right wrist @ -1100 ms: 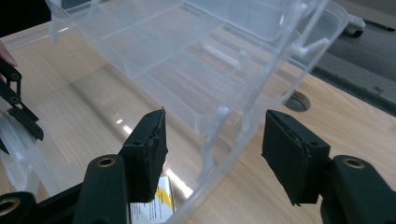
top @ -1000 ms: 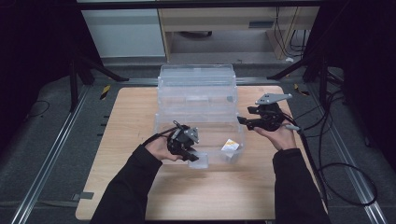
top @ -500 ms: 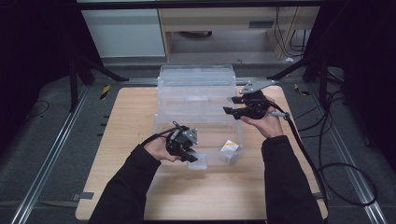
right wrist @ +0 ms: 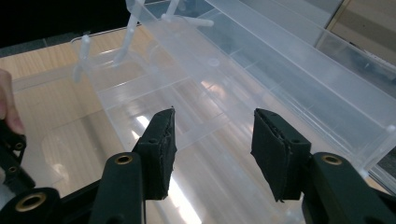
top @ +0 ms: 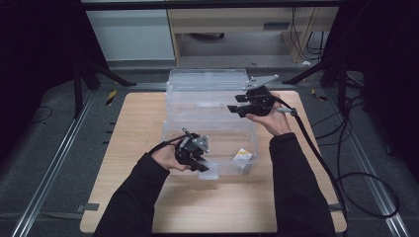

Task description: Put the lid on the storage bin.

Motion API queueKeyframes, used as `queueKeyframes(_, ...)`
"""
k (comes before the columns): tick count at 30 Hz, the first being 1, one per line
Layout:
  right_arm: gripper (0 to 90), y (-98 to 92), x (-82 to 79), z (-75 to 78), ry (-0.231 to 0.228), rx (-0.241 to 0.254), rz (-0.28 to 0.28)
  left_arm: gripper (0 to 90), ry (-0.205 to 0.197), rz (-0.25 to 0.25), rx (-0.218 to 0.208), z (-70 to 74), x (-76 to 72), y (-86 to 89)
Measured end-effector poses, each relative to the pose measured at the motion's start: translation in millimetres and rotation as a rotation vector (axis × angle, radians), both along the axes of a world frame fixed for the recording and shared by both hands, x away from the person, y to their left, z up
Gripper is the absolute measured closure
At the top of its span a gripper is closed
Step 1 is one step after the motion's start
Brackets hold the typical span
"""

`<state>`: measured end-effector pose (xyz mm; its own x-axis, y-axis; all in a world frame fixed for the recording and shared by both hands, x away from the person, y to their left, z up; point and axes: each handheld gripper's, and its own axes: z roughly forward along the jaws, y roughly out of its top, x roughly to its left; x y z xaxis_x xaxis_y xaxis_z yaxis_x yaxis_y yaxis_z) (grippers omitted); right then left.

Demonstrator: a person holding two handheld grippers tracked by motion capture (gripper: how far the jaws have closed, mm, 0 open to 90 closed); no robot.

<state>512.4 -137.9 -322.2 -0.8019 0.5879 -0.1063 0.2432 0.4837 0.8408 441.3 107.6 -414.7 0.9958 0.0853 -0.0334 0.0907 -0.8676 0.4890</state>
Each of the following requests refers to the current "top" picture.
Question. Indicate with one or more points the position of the clear plastic storage box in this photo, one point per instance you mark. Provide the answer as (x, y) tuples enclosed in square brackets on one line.
[(204, 112)]

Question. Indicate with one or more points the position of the small white yellow carton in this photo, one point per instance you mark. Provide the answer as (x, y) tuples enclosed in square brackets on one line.
[(243, 159)]

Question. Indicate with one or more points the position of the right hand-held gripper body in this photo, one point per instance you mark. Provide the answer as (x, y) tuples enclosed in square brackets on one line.
[(262, 102)]

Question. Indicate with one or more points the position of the white cabinet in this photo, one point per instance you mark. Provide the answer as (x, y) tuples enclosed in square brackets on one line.
[(131, 36)]

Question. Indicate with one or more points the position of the person's right hand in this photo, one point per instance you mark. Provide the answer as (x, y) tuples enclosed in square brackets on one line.
[(276, 123)]

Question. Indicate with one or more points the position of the aluminium cross rail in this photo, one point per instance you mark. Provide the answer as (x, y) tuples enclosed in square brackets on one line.
[(148, 86)]

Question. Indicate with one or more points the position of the black metal stand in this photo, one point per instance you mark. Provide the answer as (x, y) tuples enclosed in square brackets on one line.
[(342, 82), (78, 92)]

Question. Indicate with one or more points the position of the grey tape patch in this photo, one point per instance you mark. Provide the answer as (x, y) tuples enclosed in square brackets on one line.
[(88, 207)]

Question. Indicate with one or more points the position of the person's left hand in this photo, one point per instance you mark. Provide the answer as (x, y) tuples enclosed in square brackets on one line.
[(168, 158)]

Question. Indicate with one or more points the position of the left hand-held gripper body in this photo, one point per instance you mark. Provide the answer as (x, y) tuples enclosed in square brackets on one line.
[(186, 151)]

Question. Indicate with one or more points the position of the aluminium floor rail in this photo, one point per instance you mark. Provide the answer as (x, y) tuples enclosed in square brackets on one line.
[(369, 164), (52, 168)]

